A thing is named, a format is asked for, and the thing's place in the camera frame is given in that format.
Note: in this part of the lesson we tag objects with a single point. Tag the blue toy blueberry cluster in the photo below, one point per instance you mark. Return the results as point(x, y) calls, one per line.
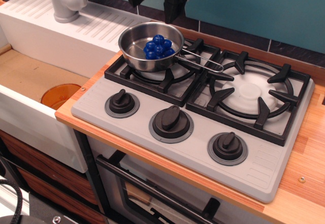
point(158, 48)

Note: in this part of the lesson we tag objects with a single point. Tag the stainless steel pan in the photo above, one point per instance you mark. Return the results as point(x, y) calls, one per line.
point(133, 40)

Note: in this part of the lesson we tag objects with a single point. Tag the black left stove knob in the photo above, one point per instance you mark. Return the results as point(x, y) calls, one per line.
point(122, 104)

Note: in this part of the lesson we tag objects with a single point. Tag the black stove knob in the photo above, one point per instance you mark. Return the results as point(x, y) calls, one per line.
point(122, 104)
point(171, 125)
point(227, 149)

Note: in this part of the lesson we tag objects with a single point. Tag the black middle stove knob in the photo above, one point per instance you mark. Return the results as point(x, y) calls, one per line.
point(171, 125)

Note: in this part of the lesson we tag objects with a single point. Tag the grey toy stove top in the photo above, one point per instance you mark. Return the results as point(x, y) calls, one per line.
point(258, 176)

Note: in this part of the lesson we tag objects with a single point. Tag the black right stove knob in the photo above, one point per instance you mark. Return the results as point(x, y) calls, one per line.
point(227, 149)

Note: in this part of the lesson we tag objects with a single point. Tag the grey toy faucet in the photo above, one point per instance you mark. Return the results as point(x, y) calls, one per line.
point(66, 11)

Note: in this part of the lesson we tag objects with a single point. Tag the black left burner grate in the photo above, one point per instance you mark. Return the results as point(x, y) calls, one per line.
point(174, 85)

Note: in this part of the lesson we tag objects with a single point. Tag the black burner grate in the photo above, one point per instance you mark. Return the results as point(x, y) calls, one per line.
point(174, 85)
point(264, 100)

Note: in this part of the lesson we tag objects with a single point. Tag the teal cabinet right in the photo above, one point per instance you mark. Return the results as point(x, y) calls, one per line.
point(295, 22)

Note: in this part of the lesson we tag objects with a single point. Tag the white sink unit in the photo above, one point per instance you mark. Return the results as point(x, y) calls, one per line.
point(38, 53)

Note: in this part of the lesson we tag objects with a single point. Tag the black right burner grate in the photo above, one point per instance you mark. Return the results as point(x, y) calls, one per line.
point(264, 100)

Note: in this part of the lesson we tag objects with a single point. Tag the wooden drawer fronts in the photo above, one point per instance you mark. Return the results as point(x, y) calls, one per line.
point(62, 186)

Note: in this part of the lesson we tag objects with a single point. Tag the oven door with handle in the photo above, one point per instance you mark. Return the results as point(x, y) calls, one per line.
point(145, 194)

